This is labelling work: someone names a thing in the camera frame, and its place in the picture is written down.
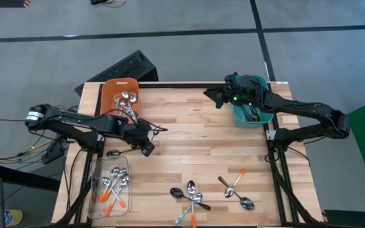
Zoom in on black floor tape strip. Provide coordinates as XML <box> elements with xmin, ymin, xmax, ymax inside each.
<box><xmin>250</xmin><ymin>0</ymin><xmax>277</xmax><ymax>82</ymax></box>
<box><xmin>0</xmin><ymin>24</ymin><xmax>365</xmax><ymax>44</ymax></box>

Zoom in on clear glass cup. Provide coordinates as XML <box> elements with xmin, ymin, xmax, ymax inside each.
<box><xmin>87</xmin><ymin>156</ymin><xmax>133</xmax><ymax>221</ymax></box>

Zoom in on orange plastic bin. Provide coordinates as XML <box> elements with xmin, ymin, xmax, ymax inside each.
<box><xmin>99</xmin><ymin>77</ymin><xmax>141</xmax><ymax>123</ymax></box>

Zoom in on polished all-metal spoon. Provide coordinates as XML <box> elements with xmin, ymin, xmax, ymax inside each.
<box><xmin>114</xmin><ymin>96</ymin><xmax>122</xmax><ymax>117</ymax></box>
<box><xmin>118</xmin><ymin>99</ymin><xmax>138</xmax><ymax>122</ymax></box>
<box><xmin>217</xmin><ymin>175</ymin><xmax>255</xmax><ymax>211</ymax></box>
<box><xmin>128</xmin><ymin>93</ymin><xmax>138</xmax><ymax>121</ymax></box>
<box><xmin>121</xmin><ymin>91</ymin><xmax>131</xmax><ymax>110</ymax></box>
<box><xmin>105</xmin><ymin>147</ymin><xmax>144</xmax><ymax>158</ymax></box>
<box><xmin>169</xmin><ymin>187</ymin><xmax>212</xmax><ymax>212</ymax></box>

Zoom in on black perforated case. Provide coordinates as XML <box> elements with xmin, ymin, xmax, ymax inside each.
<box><xmin>74</xmin><ymin>49</ymin><xmax>160</xmax><ymax>97</ymax></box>

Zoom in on yellow white bag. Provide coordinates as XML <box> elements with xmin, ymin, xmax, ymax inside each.
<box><xmin>4</xmin><ymin>208</ymin><xmax>23</xmax><ymax>227</ymax></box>

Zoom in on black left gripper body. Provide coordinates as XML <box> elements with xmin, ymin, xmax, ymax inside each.
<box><xmin>124</xmin><ymin>120</ymin><xmax>153</xmax><ymax>147</ymax></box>

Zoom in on black power brick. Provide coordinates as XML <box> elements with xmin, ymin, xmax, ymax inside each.
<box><xmin>41</xmin><ymin>137</ymin><xmax>66</xmax><ymax>165</ymax></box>

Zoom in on black orange-trimmed case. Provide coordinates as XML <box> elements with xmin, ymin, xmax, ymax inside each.
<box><xmin>321</xmin><ymin>208</ymin><xmax>365</xmax><ymax>228</ymax></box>

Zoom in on black device with cable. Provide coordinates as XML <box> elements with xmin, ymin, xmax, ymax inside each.
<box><xmin>89</xmin><ymin>0</ymin><xmax>128</xmax><ymax>8</ymax></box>

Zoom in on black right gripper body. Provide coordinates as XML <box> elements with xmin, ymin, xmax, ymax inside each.
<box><xmin>225</xmin><ymin>73</ymin><xmax>267</xmax><ymax>106</ymax></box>

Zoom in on teal plastic bin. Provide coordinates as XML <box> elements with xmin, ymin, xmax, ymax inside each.
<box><xmin>231</xmin><ymin>74</ymin><xmax>274</xmax><ymax>129</ymax></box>

